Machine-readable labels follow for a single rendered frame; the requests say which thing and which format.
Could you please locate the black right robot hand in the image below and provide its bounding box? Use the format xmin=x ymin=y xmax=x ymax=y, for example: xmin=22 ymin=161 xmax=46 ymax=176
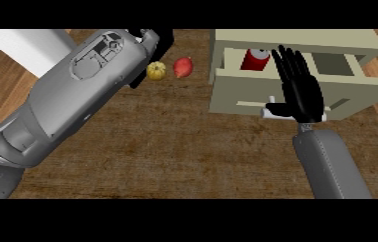
xmin=264 ymin=44 xmax=328 ymax=124

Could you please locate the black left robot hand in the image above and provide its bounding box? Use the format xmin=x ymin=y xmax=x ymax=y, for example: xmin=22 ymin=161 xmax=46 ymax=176
xmin=125 ymin=28 xmax=176 ymax=90

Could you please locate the beige drawer front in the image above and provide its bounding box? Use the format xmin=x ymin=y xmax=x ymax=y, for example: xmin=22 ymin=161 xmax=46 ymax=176
xmin=208 ymin=68 xmax=360 ymax=122

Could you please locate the red can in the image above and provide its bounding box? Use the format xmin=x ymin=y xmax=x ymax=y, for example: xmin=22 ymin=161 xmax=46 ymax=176
xmin=239 ymin=48 xmax=273 ymax=72

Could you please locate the red sweet potato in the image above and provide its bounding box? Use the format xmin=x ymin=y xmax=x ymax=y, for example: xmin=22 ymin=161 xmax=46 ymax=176
xmin=171 ymin=56 xmax=195 ymax=79

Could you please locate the yellow squash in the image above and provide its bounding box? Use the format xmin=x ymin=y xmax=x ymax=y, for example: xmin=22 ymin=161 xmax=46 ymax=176
xmin=145 ymin=61 xmax=168 ymax=82

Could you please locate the beige wooden cabinet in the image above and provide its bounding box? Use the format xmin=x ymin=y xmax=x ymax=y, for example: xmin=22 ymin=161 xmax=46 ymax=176
xmin=208 ymin=29 xmax=378 ymax=122

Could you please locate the white appliance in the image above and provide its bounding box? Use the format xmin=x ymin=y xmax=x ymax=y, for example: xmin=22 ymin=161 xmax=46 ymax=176
xmin=0 ymin=29 xmax=78 ymax=79

